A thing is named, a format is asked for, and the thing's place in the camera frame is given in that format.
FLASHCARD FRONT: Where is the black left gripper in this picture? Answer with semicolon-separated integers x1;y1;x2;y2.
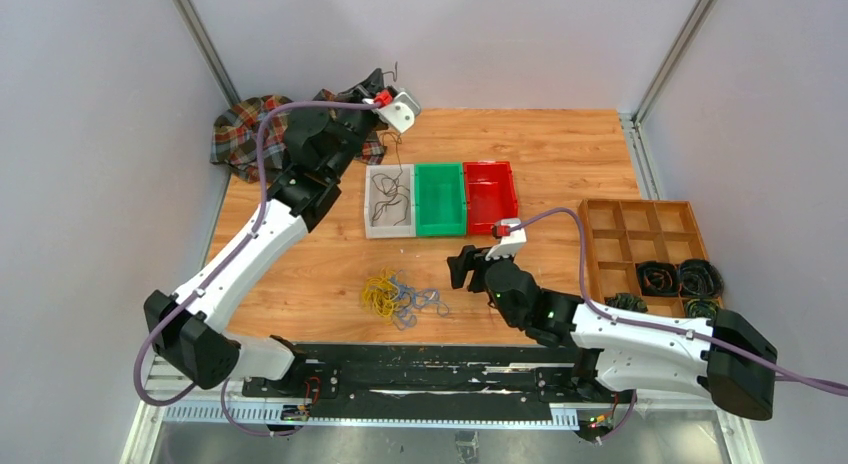
327;70;388;183

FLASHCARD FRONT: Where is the brown cable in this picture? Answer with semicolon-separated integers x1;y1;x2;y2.
368;169;413;228
384;62;405;161

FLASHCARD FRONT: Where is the yellow cable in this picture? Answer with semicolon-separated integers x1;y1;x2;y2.
359;268;409;326

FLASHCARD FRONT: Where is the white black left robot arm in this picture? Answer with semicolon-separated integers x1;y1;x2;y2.
141;69;420;397

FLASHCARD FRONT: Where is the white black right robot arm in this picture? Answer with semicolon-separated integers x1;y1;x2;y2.
446;245;777;421

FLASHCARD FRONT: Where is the red plastic bin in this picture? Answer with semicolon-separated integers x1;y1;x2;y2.
462;161;519;235

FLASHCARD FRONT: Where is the green plastic bin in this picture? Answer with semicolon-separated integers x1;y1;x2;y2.
414;162;467;237

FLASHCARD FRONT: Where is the white plastic bin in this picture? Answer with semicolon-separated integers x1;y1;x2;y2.
363;164;417;239

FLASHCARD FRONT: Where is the plaid flannel cloth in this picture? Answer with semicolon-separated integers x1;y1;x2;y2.
210;87;387;183

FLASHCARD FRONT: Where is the wooden compartment tray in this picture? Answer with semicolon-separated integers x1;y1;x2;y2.
578;199;724;319

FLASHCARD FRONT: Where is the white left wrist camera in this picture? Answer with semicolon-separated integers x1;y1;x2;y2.
377;86;422;134

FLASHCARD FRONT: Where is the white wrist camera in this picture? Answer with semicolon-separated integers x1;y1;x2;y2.
377;86;422;134
485;218;527;261

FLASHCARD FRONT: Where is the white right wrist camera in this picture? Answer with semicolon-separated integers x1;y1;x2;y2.
485;218;527;261

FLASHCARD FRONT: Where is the brown cable in bin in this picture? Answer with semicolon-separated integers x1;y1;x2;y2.
368;169;413;228

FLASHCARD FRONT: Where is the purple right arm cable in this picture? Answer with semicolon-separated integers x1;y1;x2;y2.
493;207;848;391

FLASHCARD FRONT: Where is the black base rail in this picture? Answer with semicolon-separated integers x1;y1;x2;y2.
142;341;750;442

